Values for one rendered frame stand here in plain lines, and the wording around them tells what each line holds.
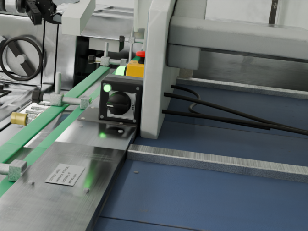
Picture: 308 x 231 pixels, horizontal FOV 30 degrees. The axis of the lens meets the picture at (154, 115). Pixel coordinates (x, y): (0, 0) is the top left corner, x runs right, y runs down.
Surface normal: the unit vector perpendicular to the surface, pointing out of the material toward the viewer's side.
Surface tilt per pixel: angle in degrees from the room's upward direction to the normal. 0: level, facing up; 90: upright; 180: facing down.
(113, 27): 90
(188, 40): 90
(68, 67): 90
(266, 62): 90
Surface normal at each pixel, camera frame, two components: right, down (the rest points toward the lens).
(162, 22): -0.13, 0.54
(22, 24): -0.10, 0.23
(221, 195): 0.11, -0.96
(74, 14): 0.07, -0.84
